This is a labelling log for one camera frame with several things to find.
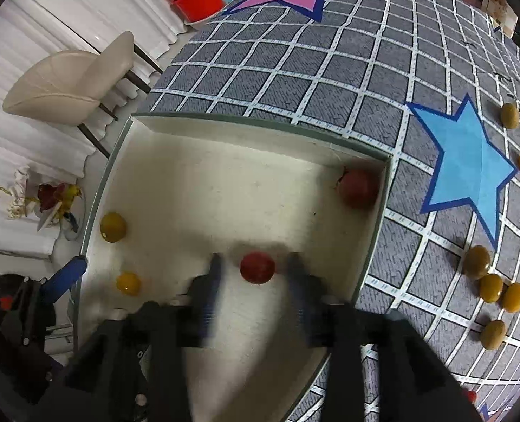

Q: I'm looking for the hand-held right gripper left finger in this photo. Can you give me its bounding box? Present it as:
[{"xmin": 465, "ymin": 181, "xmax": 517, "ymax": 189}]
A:
[{"xmin": 36, "ymin": 252, "xmax": 224, "ymax": 422}]

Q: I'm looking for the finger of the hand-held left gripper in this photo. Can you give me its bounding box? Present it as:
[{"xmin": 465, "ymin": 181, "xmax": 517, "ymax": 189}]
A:
[{"xmin": 43, "ymin": 256, "xmax": 87, "ymax": 302}]

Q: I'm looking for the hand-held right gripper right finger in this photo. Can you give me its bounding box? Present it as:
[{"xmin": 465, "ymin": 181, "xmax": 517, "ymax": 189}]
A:
[{"xmin": 285, "ymin": 252, "xmax": 482, "ymax": 422}]

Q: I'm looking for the white tray with green rim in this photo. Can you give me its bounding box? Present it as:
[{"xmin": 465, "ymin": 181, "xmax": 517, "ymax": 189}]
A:
[{"xmin": 73, "ymin": 113, "xmax": 393, "ymax": 422}]

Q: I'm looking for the pale green cherry tomato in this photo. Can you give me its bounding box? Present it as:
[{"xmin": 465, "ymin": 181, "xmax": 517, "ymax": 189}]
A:
[
  {"xmin": 480, "ymin": 319, "xmax": 507, "ymax": 349},
  {"xmin": 463, "ymin": 245, "xmax": 492, "ymax": 280},
  {"xmin": 500, "ymin": 102, "xmax": 520, "ymax": 129}
]

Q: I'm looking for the red yellow toy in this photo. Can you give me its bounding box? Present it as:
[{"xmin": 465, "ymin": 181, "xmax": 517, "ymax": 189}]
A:
[{"xmin": 36, "ymin": 182, "xmax": 83, "ymax": 229}]

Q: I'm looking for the white ornament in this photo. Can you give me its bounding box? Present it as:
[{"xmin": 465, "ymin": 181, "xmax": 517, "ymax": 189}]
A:
[{"xmin": 0, "ymin": 165, "xmax": 37, "ymax": 220}]

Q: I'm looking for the beige chair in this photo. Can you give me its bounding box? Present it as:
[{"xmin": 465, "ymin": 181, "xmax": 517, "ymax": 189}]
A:
[{"xmin": 2, "ymin": 31, "xmax": 164, "ymax": 159}]

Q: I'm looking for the blue paper star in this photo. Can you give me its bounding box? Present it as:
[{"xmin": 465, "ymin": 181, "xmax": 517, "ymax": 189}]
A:
[{"xmin": 406, "ymin": 94, "xmax": 519, "ymax": 251}]

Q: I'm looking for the grey checked tablecloth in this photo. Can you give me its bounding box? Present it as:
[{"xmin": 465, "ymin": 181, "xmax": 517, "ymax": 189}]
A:
[{"xmin": 148, "ymin": 0, "xmax": 520, "ymax": 422}]

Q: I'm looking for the orange paper star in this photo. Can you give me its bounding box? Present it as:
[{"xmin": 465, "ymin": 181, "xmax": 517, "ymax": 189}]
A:
[{"xmin": 479, "ymin": 402, "xmax": 509, "ymax": 422}]

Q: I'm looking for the white basin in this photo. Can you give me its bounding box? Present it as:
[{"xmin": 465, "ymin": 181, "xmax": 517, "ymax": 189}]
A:
[{"xmin": 183, "ymin": 11, "xmax": 226, "ymax": 31}]

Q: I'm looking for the red plastic basin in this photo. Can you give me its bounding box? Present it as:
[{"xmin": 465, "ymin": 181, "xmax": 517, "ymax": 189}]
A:
[{"xmin": 171, "ymin": 0, "xmax": 226, "ymax": 24}]

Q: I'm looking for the printed cardboard box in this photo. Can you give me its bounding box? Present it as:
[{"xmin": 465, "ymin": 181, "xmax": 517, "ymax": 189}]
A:
[{"xmin": 482, "ymin": 0, "xmax": 519, "ymax": 38}]

